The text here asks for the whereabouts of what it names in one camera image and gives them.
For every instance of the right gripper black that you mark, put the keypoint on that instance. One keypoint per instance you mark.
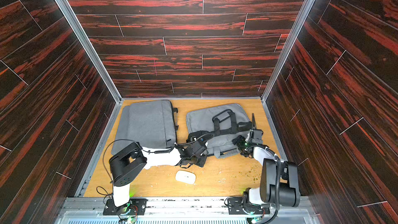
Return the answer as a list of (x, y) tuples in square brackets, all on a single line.
[(254, 133)]

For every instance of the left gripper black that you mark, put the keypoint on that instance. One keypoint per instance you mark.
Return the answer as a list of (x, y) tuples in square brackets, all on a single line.
[(203, 160)]

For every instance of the white mouse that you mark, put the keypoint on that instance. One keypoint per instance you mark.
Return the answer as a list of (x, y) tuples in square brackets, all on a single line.
[(185, 177)]

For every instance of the grey bag with straps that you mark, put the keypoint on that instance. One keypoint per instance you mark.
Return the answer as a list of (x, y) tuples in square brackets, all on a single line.
[(221, 124)]

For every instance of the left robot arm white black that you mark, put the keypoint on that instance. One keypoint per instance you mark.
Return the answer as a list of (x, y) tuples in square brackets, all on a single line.
[(126, 165)]

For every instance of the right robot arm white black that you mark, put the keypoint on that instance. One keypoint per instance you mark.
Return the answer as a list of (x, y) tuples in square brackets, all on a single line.
[(279, 179)]

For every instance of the left grey laptop bag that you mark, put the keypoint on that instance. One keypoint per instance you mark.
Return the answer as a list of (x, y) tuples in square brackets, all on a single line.
[(124, 130)]

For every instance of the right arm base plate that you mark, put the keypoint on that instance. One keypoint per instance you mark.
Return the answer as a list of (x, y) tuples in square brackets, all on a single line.
[(239, 206)]

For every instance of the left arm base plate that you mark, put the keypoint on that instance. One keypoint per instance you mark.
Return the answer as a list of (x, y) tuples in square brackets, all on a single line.
[(135, 206)]

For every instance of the front aluminium rail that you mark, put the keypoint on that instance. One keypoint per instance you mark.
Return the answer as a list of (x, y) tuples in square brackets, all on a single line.
[(178, 210)]

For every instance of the right aluminium corner post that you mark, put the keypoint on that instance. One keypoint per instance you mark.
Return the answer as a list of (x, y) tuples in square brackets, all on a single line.
[(297, 26)]

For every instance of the aluminium corner post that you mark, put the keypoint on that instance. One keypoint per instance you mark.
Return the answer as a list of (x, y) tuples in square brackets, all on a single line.
[(83, 38), (297, 26)]

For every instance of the left aluminium corner post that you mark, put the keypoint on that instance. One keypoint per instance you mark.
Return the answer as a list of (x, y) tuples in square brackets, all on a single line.
[(83, 38)]

